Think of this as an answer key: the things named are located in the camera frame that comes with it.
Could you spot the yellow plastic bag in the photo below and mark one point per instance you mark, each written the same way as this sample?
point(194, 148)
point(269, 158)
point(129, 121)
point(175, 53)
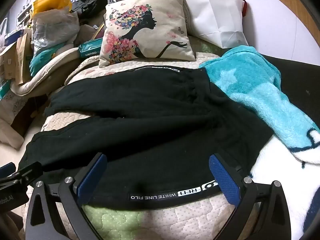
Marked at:
point(51, 1)

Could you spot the black pants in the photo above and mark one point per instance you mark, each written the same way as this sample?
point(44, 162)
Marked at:
point(150, 130)

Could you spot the brown cardboard box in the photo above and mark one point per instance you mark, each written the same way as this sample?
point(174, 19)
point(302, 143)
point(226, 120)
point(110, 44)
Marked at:
point(15, 55)

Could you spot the black mat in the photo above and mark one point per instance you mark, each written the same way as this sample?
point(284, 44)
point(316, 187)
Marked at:
point(297, 75)

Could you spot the beige floor cushion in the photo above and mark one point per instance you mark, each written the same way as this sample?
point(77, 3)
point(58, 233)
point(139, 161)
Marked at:
point(10, 132)

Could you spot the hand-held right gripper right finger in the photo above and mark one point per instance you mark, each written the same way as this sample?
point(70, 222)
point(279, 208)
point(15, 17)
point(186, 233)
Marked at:
point(225, 177)

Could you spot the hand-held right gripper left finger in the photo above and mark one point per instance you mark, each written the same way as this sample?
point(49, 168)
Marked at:
point(92, 175)

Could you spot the beige padded mat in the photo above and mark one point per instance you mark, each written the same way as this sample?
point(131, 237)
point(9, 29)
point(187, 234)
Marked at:
point(50, 67)

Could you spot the white paper bag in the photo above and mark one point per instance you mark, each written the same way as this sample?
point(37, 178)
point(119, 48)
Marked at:
point(212, 15)

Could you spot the black clothing heap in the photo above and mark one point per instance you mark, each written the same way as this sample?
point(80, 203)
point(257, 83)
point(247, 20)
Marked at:
point(88, 3)

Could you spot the teal tissue packet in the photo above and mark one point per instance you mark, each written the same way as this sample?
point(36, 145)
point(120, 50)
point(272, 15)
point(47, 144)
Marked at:
point(90, 48)

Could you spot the quilted patchwork bed cover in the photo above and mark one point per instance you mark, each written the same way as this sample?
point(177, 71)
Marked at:
point(160, 220)

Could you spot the floral silhouette printed cushion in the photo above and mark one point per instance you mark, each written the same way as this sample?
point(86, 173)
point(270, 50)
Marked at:
point(145, 30)

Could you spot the clear plastic bag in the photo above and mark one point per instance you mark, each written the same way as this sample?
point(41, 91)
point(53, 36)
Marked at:
point(53, 30)

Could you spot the white printed fleece blanket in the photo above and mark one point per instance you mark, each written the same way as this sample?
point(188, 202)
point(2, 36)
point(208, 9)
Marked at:
point(282, 165)

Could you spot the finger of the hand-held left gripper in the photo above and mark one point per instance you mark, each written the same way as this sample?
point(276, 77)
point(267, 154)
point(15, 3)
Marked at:
point(28, 171)
point(6, 169)

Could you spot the turquoise star fleece blanket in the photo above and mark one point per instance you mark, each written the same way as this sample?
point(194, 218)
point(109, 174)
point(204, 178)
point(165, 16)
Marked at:
point(257, 97)

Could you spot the teal plastic bag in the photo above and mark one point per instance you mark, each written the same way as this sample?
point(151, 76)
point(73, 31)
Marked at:
point(43, 57)

